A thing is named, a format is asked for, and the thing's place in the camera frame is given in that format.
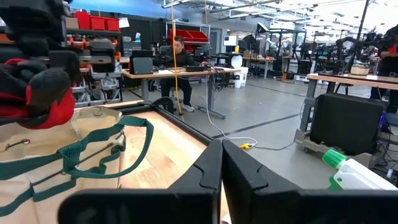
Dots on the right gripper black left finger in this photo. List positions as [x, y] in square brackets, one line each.
[155, 207]

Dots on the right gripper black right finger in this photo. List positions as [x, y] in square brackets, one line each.
[280, 207]

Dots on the white green spray bottle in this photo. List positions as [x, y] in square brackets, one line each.
[357, 177]

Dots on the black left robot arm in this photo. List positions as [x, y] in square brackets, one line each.
[31, 25]

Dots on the beige green canvas gardening bag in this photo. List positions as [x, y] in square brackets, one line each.
[46, 174]

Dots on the red black gardening glove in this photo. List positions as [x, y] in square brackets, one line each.
[59, 115]

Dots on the black computer case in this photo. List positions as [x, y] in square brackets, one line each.
[345, 124]

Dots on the wooden office desk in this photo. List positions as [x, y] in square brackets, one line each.
[161, 74]

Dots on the white trash bin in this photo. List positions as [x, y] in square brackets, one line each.
[241, 77]

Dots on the metal storage shelf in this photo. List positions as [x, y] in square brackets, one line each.
[102, 77]

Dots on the black keyboard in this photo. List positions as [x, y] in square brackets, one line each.
[194, 68]

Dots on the black laptop on stand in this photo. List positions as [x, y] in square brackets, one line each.
[141, 63]

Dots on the wooden work table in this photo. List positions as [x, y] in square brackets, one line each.
[351, 80]

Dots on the person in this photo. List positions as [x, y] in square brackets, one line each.
[183, 59]
[390, 62]

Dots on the beige basket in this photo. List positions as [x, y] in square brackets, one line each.
[360, 70]

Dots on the white computer monitor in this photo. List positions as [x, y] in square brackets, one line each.
[230, 40]

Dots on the wide red storage bin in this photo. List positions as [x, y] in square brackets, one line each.
[199, 35]
[180, 33]

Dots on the black table border rail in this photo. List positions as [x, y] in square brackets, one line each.
[183, 124]

